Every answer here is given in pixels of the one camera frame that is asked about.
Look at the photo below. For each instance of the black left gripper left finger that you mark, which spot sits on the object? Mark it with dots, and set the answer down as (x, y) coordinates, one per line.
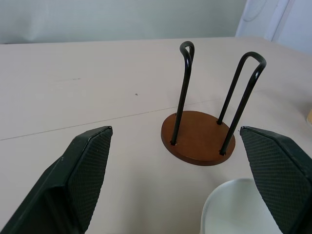
(73, 175)

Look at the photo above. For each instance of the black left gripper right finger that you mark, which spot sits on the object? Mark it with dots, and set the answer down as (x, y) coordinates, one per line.
(278, 170)

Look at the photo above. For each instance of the yellow object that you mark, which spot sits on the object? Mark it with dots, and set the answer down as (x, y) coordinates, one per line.
(308, 114)

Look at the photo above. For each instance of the white door panel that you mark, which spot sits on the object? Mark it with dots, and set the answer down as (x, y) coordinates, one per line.
(275, 22)

